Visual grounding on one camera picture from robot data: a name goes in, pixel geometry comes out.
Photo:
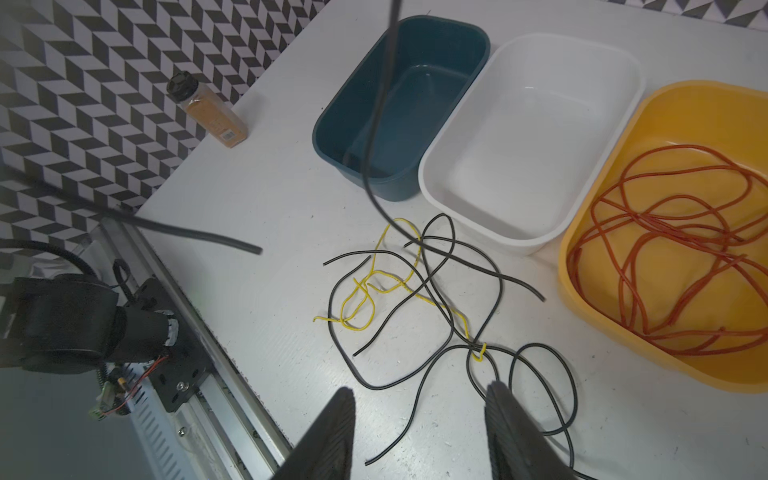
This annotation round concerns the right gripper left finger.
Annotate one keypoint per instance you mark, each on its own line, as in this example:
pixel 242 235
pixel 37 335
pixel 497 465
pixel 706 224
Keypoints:
pixel 326 449

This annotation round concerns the white tray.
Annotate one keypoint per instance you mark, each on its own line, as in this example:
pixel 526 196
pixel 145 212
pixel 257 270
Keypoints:
pixel 520 151

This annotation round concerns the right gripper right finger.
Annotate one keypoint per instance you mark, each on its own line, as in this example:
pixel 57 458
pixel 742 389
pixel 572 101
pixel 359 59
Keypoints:
pixel 517 449

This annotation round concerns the aluminium front rail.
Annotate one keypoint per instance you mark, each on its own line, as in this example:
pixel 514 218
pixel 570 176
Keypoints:
pixel 195 415

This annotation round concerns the dark teal tray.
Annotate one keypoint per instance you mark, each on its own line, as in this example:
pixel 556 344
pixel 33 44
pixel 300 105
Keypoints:
pixel 437 60

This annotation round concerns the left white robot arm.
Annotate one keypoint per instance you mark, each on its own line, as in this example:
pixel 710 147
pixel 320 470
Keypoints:
pixel 72 323

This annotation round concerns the yellow tray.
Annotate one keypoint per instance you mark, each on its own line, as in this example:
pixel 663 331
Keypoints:
pixel 667 254

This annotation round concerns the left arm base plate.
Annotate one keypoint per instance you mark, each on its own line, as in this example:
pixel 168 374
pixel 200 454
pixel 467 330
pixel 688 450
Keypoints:
pixel 168 354

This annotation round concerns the left spice jar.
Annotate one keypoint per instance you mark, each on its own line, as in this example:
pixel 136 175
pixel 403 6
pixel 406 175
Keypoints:
pixel 207 109

